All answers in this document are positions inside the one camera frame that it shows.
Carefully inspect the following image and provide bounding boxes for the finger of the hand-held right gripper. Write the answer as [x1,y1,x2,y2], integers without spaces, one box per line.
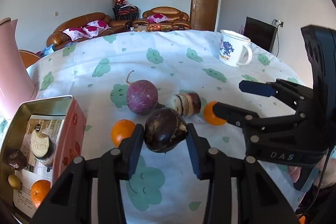
[213,102,307,141]
[239,79,315,115]

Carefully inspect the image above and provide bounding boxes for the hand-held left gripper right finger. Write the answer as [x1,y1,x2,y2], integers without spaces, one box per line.
[186,123,300,224]

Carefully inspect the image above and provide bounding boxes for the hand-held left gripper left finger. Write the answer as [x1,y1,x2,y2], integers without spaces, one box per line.
[31,124,144,224]

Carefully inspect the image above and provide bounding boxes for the medium orange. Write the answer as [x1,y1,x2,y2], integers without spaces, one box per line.
[203,101,227,126]

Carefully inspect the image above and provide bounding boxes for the dark water chestnut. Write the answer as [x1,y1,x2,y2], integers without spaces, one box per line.
[7,150,27,171]
[144,107,188,153]

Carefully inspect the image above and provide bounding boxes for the purple round radish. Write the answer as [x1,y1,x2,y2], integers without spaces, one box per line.
[126,70,159,116]

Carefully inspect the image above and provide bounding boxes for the pink tin box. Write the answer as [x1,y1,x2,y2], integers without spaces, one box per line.
[0,95,87,222]

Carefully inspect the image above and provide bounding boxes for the large orange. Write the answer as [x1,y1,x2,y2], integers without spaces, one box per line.
[31,179,51,209]

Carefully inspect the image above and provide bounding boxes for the small yellow-green fruit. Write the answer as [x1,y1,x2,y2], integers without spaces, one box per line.
[8,174,22,190]

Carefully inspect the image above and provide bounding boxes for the person's right forearm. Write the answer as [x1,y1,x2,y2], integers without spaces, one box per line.
[312,147,336,190]

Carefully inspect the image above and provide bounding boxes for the person's right hand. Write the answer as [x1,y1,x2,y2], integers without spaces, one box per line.
[287,165,302,184]

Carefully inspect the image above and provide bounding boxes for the small orange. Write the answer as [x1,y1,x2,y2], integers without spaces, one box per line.
[111,119,136,147]

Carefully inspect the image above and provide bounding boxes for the white mug with blue print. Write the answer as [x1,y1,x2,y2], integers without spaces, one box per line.
[218,29,253,67]

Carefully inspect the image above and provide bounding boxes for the black television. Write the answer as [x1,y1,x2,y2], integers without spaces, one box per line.
[243,17,277,52]

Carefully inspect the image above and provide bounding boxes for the cloud print tablecloth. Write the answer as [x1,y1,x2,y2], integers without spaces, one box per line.
[0,29,315,224]

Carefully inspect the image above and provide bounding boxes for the brown wooden door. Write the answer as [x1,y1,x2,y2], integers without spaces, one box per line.
[189,0,220,31]

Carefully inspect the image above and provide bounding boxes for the brown leather armchair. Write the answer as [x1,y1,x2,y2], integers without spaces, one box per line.
[132,6,192,31]

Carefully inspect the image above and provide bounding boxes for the wooden coffee table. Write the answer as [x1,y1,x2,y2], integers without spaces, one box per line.
[131,23,174,32]

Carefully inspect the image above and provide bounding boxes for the small floral pillow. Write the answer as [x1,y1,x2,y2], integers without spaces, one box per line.
[147,14,170,24]

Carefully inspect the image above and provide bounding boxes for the printed paper leaflet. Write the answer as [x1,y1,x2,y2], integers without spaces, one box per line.
[12,114,66,210]

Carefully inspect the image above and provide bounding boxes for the blue plaid cloth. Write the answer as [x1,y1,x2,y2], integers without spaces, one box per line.
[35,44,57,56]

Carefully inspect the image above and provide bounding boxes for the stacked black chairs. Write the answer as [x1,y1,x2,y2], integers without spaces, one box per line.
[112,2,139,21]

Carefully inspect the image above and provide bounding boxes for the wooden chair back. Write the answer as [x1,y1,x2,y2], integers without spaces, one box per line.
[18,49,41,69]

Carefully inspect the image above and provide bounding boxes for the brown leather sofa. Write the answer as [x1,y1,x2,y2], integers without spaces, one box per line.
[47,12,132,50]

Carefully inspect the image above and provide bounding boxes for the pink electric kettle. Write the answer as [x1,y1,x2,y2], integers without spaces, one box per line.
[0,17,38,119]

